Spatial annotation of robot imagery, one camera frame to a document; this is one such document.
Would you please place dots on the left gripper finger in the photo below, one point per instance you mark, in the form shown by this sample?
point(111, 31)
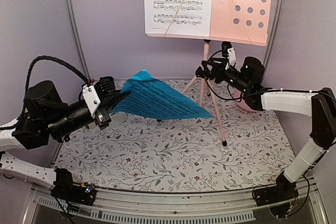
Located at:
point(111, 99)
point(100, 94)

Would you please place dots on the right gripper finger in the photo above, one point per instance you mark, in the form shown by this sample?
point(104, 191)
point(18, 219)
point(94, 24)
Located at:
point(204, 73)
point(215, 62)

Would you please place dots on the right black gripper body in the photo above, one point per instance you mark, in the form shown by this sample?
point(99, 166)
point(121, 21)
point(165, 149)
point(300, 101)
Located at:
point(240, 83)

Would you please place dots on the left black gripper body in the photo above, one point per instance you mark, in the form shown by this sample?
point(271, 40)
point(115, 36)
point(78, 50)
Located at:
point(61, 128)

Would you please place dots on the blue sheet music page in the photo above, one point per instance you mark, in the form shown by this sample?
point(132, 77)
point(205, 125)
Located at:
point(153, 98)

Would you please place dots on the pink music stand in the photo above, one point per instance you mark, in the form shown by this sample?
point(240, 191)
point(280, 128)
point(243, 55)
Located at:
point(241, 21)

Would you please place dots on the white sheet music page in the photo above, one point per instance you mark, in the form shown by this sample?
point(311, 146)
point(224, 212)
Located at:
point(178, 18)

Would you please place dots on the white metronome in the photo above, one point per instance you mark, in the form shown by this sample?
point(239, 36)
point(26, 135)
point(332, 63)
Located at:
point(117, 119)

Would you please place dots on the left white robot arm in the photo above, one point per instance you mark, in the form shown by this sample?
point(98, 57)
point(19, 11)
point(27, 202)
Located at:
point(44, 115)

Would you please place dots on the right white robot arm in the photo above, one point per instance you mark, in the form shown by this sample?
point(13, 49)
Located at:
point(318, 105)

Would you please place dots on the dark blue mug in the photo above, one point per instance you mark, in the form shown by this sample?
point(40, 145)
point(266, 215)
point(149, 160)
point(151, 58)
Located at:
point(106, 84)

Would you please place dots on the pink plate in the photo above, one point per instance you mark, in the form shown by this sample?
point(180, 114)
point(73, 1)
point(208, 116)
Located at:
point(245, 103)

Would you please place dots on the floral table mat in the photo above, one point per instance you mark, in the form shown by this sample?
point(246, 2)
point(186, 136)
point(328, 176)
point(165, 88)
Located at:
point(241, 150)

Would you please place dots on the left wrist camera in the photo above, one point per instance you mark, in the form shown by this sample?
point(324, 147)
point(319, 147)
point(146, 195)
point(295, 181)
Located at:
point(97, 110)

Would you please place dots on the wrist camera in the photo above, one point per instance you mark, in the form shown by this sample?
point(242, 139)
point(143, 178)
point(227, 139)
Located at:
point(97, 110)
point(228, 52)

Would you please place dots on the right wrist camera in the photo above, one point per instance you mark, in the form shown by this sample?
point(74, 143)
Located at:
point(228, 52)

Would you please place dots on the right aluminium frame post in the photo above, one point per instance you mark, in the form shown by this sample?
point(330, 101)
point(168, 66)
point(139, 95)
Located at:
point(275, 13)

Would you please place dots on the aluminium frame post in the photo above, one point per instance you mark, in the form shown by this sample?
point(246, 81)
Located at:
point(76, 38)
point(275, 13)

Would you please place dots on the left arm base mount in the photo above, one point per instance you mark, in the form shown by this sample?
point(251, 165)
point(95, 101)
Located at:
point(65, 189)

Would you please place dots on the left aluminium frame post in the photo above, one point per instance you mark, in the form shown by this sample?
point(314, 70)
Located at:
point(76, 38)

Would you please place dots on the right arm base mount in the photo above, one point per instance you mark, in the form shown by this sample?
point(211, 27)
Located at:
point(281, 191)

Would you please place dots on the aluminium front rail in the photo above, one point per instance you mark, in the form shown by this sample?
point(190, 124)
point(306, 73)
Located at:
point(235, 206)

